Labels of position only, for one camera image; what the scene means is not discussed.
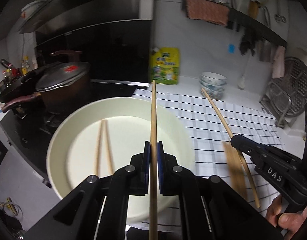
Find pink orange hanging cloth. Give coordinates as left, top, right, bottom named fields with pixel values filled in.
left=183, top=0, right=230, bottom=26

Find black checked white cloth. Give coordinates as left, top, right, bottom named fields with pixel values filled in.
left=131, top=88, right=286, bottom=228

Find blue wall hook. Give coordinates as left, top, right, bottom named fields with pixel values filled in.
left=228, top=44, right=235, bottom=54

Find large cream round bowl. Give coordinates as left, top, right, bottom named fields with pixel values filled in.
left=46, top=98, right=194, bottom=225

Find black hanging cloth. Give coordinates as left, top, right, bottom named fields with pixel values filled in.
left=239, top=27, right=262, bottom=56

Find person's right hand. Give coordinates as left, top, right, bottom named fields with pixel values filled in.
left=266, top=195, right=307, bottom=239

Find keys on counter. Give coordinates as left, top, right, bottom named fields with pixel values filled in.
left=0, top=198, right=26, bottom=239

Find white hanging ladle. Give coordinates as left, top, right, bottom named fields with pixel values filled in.
left=237, top=53, right=252, bottom=90

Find condiment bottles group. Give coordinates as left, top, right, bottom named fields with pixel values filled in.
left=0, top=56, right=33, bottom=78

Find black wall rail shelf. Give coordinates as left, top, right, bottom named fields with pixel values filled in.
left=182, top=0, right=287, bottom=48

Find dark frying pan red handle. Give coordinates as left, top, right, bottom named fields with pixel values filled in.
left=0, top=64, right=57, bottom=113

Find dark red cooking pot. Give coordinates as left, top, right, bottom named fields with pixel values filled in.
left=40, top=50, right=90, bottom=114

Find wooden chopstick pile on cloth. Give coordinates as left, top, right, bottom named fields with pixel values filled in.
left=222, top=141, right=247, bottom=200

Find metal steamer rack stand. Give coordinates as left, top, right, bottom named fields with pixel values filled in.
left=260, top=57, right=307, bottom=128

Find grey metal pot lid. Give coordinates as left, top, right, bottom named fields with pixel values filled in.
left=35, top=62, right=89, bottom=92

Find stacked blue patterned bowls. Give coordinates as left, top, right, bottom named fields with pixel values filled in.
left=200, top=72, right=227, bottom=100

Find pink hanging towel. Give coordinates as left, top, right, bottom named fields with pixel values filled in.
left=272, top=46, right=285, bottom=79

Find yellow green detergent refill pouch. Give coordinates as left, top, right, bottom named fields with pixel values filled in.
left=150, top=47, right=180, bottom=85

